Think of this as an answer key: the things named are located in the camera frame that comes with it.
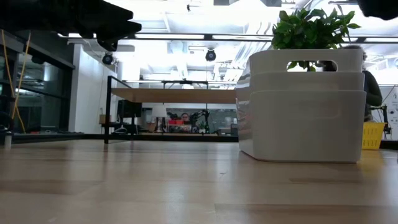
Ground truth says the yellow slotted plastic basket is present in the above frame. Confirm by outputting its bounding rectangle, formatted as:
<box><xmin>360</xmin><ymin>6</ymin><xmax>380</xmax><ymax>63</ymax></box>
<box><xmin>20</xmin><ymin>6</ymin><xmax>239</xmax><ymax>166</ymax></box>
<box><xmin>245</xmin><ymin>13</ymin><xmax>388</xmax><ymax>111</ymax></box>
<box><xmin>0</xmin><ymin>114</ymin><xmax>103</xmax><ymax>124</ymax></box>
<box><xmin>362</xmin><ymin>121</ymin><xmax>387</xmax><ymax>151</ymax></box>

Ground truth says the white shade table lamp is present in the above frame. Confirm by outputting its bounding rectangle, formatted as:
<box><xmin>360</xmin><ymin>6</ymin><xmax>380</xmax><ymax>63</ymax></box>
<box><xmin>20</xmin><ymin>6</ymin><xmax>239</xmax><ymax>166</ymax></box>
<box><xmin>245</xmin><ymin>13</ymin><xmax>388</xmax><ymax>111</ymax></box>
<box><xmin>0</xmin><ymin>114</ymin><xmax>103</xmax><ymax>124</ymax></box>
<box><xmin>151</xmin><ymin>105</ymin><xmax>168</xmax><ymax>132</ymax></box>

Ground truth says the green leafy small tree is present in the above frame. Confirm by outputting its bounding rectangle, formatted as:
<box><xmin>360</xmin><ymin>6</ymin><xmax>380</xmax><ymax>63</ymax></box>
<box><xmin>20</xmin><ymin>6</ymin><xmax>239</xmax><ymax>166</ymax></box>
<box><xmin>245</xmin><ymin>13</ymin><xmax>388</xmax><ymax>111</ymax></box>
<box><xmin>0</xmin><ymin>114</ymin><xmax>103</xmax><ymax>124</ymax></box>
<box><xmin>271</xmin><ymin>8</ymin><xmax>362</xmax><ymax>72</ymax></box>

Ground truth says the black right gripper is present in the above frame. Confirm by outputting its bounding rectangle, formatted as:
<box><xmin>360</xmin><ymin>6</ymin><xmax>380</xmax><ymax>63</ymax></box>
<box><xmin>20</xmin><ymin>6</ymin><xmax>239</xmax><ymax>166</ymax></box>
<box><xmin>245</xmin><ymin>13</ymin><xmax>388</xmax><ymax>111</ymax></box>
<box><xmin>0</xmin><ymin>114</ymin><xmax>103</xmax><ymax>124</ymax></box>
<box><xmin>356</xmin><ymin>0</ymin><xmax>398</xmax><ymax>21</ymax></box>

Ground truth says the white cabinet with poster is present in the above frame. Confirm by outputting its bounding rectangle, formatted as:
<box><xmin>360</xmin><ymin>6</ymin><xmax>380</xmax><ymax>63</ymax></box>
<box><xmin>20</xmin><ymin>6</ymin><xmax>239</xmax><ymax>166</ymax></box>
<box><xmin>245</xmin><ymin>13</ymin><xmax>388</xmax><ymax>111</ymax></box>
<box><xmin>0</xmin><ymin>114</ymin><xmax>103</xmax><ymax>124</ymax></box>
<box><xmin>381</xmin><ymin>86</ymin><xmax>398</xmax><ymax>141</ymax></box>

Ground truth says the black computer monitor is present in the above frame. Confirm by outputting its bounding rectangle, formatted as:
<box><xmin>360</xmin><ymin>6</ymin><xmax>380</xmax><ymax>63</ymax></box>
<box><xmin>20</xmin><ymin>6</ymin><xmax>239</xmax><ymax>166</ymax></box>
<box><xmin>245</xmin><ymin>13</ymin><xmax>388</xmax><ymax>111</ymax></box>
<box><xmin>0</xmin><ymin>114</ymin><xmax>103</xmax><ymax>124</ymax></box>
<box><xmin>116</xmin><ymin>99</ymin><xmax>143</xmax><ymax>119</ymax></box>

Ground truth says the yellow hanging cable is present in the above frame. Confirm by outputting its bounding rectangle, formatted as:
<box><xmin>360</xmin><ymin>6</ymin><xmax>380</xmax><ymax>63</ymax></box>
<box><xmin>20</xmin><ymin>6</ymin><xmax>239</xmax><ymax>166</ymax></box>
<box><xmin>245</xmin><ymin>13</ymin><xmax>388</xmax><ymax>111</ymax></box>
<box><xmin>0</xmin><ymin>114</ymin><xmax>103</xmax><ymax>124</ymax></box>
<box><xmin>11</xmin><ymin>29</ymin><xmax>32</xmax><ymax>121</ymax></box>
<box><xmin>1</xmin><ymin>29</ymin><xmax>27</xmax><ymax>134</ymax></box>

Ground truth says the small white cylinder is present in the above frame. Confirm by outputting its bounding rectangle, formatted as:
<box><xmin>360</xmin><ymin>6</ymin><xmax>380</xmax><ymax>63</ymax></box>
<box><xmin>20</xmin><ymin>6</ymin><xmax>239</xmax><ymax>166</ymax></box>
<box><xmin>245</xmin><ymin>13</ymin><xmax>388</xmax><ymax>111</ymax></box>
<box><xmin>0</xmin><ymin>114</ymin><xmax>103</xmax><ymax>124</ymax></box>
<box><xmin>3</xmin><ymin>131</ymin><xmax>13</xmax><ymax>149</ymax></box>

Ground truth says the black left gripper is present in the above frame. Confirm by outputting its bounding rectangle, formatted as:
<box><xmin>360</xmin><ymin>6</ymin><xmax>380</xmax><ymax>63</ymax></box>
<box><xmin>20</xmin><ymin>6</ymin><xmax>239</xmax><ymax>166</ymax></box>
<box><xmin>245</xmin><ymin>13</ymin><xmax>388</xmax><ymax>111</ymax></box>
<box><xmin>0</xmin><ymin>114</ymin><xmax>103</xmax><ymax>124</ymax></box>
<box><xmin>0</xmin><ymin>0</ymin><xmax>143</xmax><ymax>40</ymax></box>

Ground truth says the long linear ceiling light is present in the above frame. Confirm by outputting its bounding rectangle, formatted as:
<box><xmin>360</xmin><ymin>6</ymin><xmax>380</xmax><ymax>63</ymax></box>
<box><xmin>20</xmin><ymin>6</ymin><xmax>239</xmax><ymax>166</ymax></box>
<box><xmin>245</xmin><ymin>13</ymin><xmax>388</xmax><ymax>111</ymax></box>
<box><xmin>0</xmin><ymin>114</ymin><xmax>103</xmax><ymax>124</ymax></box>
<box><xmin>57</xmin><ymin>32</ymin><xmax>398</xmax><ymax>44</ymax></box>

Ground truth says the black frame wooden shelf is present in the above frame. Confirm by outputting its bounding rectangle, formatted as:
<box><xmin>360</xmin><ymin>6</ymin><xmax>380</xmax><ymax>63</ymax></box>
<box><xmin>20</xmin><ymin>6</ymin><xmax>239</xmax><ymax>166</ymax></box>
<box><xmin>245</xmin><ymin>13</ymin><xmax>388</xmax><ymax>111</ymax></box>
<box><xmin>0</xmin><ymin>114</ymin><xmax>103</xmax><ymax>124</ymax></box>
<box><xmin>104</xmin><ymin>75</ymin><xmax>239</xmax><ymax>144</ymax></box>

